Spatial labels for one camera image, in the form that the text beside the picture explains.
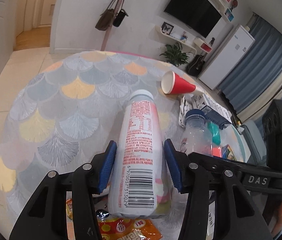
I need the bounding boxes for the clear plastic bottle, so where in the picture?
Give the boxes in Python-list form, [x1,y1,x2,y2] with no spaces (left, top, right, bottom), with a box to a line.
[180,109,213,157]

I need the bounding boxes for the white red wall box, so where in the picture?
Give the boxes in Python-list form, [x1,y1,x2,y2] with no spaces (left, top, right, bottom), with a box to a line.
[194,37,212,53]

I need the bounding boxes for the white pink yogurt bottle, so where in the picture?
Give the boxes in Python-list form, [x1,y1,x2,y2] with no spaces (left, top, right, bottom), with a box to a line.
[108,89,171,219]

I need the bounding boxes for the black hanging bag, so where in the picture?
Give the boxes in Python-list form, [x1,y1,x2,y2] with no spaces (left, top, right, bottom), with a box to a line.
[113,0,129,28]

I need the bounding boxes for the white standing air conditioner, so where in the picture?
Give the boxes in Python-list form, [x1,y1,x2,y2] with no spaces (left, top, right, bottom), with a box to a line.
[198,25,255,90]

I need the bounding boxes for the red blue snack packet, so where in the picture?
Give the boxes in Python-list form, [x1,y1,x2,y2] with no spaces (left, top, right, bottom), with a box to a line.
[223,145,237,161]

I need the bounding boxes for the blue and beige curtains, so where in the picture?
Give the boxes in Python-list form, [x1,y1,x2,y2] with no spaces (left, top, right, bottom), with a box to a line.
[217,14,282,121]

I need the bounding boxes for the red white paper cup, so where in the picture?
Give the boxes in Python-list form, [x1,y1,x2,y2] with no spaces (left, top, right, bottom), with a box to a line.
[161,71,204,95]

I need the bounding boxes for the scallop pattern tablecloth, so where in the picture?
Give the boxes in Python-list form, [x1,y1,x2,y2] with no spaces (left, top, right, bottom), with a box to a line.
[0,51,192,224]

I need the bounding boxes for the teal sofa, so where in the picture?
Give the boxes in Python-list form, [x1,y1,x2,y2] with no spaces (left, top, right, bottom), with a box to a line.
[241,120,267,166]

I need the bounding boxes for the long blue white carton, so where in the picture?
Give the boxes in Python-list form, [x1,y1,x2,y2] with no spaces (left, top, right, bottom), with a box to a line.
[194,94,232,129]

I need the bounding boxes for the teal sponge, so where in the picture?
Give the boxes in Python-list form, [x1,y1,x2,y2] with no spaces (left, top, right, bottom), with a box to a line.
[207,121,221,146]

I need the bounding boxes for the brown hanging tote bag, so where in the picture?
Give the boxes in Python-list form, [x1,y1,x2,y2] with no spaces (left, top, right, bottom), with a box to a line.
[95,0,116,31]

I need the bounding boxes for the white lower wall shelf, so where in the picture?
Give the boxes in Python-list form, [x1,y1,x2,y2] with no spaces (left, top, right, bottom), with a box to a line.
[155,25,197,55]

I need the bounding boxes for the pink soft packet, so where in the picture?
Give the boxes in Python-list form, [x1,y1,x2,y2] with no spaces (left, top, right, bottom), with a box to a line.
[212,147,222,158]

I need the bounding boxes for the black acoustic guitar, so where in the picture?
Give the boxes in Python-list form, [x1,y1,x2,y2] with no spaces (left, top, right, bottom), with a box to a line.
[185,54,206,77]

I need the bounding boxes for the pink coat rack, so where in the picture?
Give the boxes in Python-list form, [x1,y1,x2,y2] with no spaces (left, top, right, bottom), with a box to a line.
[100,0,123,51]

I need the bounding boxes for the butterfly picture frame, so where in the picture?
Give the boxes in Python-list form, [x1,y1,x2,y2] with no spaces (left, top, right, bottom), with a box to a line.
[161,22,174,35]

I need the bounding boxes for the potted green plant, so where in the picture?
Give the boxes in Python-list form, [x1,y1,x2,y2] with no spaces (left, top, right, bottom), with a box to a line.
[160,42,189,67]

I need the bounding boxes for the orange snack bag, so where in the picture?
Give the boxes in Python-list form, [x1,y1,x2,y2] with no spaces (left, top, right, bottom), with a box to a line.
[66,198,163,240]

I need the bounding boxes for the black wall television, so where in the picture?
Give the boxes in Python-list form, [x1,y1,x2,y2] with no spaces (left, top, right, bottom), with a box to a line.
[164,0,221,38]

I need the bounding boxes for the small blue shelf box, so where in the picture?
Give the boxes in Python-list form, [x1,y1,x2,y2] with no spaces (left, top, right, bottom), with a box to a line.
[225,8,234,22]

